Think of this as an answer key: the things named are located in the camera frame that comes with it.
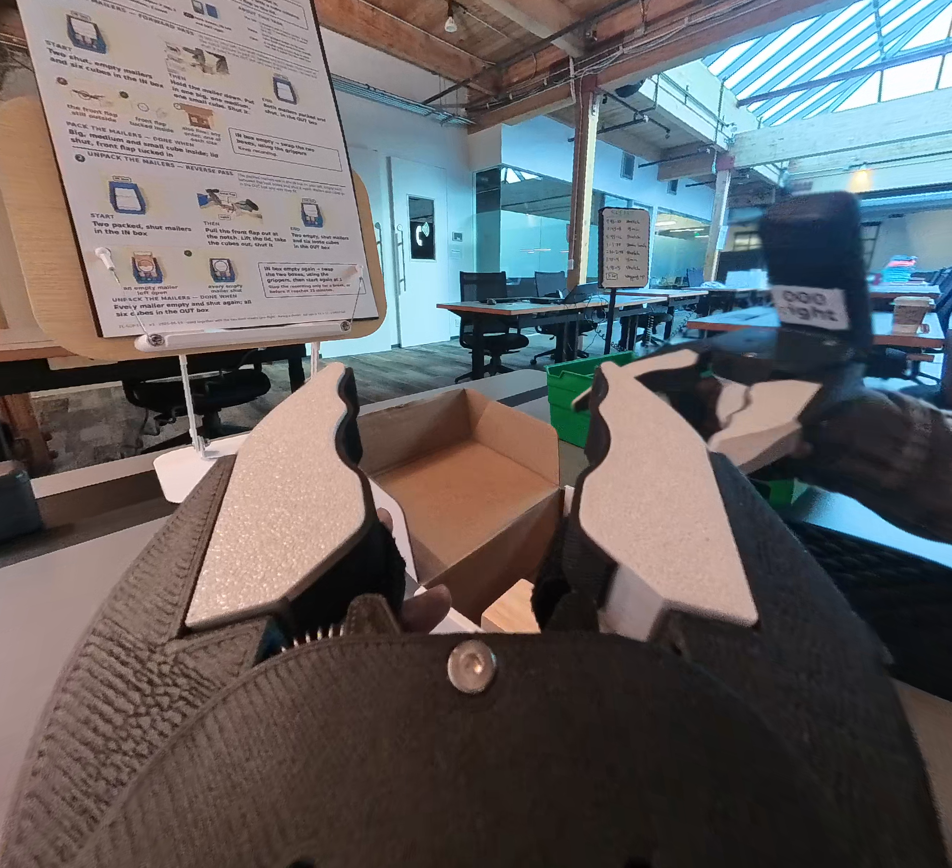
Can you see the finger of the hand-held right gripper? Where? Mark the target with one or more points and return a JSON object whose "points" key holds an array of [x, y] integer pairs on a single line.
{"points": [[669, 362], [773, 422]]}

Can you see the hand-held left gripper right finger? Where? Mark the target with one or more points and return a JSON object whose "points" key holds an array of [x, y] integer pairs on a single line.
{"points": [[662, 511]]}

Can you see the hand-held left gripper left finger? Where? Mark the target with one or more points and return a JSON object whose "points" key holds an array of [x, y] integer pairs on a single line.
{"points": [[282, 496]]}

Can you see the green plastic bin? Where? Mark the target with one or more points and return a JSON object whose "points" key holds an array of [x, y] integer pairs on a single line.
{"points": [[569, 399]]}

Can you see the white cardboard mailer box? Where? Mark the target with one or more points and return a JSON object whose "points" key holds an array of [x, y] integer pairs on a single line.
{"points": [[461, 503]]}

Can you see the wood-top office desk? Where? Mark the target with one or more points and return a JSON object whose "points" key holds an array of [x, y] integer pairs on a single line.
{"points": [[744, 321], [520, 305]]}

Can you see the person's right hand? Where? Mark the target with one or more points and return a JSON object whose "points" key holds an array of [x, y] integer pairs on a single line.
{"points": [[885, 459]]}

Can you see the person's left hand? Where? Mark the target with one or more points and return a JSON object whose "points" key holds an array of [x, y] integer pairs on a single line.
{"points": [[425, 608]]}

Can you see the wooden support column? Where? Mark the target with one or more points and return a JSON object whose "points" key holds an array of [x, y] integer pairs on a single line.
{"points": [[720, 228], [584, 176]]}

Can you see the paper coffee cup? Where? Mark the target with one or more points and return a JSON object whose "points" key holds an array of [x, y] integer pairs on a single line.
{"points": [[912, 318]]}

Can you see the black office chair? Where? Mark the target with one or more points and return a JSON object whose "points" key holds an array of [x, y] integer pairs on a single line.
{"points": [[550, 284], [483, 288], [223, 385]]}

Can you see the whiteboard on black stand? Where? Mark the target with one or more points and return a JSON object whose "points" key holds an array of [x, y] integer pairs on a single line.
{"points": [[625, 243]]}

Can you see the skylight window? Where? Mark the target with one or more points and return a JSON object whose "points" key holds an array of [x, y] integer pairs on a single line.
{"points": [[855, 50]]}

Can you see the white door with phone sign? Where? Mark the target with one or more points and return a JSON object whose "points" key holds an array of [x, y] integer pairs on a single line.
{"points": [[416, 273]]}

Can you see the dark grey box device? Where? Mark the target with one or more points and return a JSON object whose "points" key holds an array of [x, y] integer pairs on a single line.
{"points": [[16, 503]]}

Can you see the printed instruction sheet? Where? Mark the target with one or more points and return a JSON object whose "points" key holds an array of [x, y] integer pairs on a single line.
{"points": [[186, 139]]}

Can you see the ceiling spotlight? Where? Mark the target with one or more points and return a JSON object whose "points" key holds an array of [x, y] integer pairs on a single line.
{"points": [[450, 24]]}

